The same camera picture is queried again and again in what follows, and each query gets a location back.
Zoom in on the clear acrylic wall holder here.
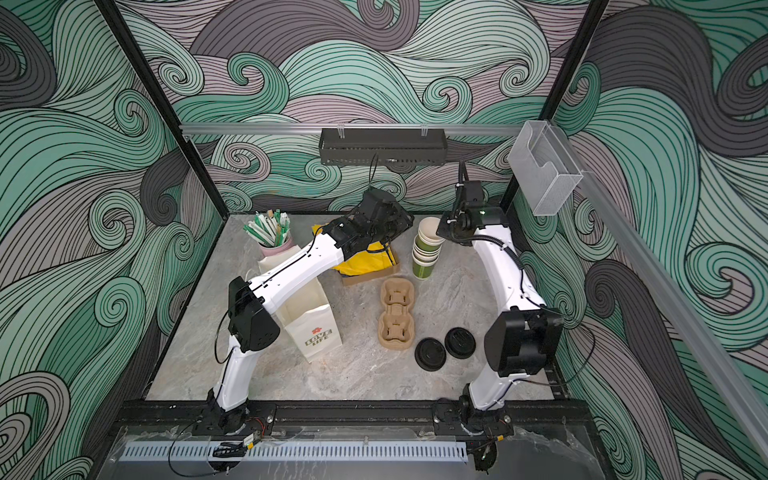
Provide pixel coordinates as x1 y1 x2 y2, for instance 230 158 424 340
507 120 583 217

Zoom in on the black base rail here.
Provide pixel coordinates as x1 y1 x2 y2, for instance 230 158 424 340
116 399 592 437

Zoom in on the black wall-mounted tray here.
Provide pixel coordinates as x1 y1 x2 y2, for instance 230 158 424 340
318 128 448 166

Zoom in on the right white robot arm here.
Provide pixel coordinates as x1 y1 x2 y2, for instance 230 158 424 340
437 179 564 416

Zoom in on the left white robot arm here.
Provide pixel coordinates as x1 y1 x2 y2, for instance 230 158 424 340
208 187 414 424

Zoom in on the white slotted cable duct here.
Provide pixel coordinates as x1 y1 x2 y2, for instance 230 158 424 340
118 440 468 462

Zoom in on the yellow napkin stack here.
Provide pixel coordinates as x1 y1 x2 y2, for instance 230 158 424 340
332 243 397 277

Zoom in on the stack of green paper cups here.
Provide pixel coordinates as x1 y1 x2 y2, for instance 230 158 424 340
412 217 445 280

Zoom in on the brown pulp cup carrier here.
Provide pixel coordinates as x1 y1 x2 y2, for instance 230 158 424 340
377 277 415 350

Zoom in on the white paper takeout bag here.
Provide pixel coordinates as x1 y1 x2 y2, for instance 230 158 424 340
267 264 342 363

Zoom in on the black coffee lid stack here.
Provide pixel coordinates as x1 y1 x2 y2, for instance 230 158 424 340
444 327 476 360

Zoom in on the brown cardboard napkin tray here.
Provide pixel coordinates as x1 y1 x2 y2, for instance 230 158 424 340
341 252 401 287

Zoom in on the pink cup of stirrers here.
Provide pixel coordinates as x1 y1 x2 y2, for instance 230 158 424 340
243 209 294 257

